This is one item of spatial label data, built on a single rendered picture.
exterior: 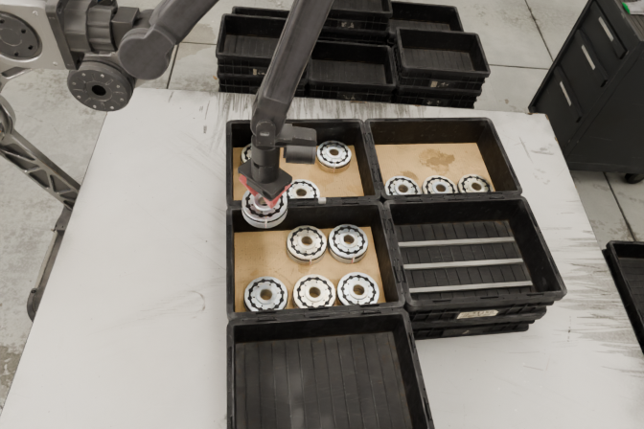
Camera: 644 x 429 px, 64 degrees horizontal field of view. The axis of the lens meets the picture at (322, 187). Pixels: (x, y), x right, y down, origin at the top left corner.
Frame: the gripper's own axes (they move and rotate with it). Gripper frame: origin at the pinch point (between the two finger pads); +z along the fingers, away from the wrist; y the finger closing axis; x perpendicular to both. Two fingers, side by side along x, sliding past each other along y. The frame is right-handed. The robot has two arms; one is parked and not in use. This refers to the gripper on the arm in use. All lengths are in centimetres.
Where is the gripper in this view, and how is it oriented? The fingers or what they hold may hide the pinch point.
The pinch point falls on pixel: (264, 198)
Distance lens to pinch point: 115.0
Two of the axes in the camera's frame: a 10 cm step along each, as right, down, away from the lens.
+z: -1.0, 6.1, 7.9
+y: -7.8, -5.4, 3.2
